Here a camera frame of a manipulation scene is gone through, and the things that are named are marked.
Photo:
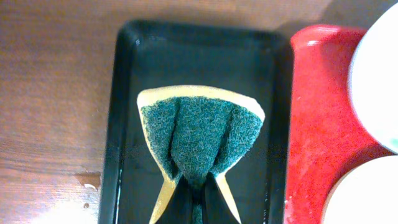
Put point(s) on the green and yellow sponge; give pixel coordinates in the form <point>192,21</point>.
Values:
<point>192,131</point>

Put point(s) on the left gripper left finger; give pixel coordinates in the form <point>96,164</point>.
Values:
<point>179,209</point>

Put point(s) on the light blue plate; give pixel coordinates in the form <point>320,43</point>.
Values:
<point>372,80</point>

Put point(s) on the black plastic tray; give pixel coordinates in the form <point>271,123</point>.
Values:
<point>151,54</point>

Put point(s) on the red plastic tray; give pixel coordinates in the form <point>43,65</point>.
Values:
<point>326,140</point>

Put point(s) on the light green plate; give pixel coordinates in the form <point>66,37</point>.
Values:
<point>365,195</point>

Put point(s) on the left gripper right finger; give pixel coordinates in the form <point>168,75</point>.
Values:
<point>215,208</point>

